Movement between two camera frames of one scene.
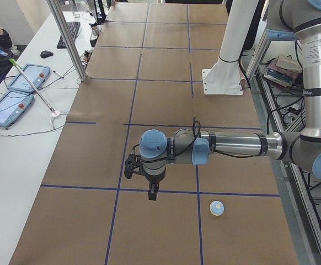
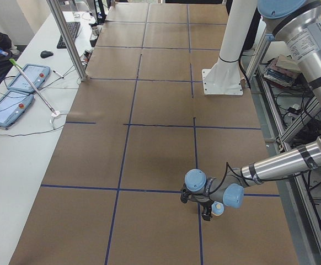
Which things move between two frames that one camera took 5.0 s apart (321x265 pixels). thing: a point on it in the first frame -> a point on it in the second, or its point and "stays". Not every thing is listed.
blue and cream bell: [217, 208] stays
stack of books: [283, 70] stays
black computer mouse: [45, 54] stays
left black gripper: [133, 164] -> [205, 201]
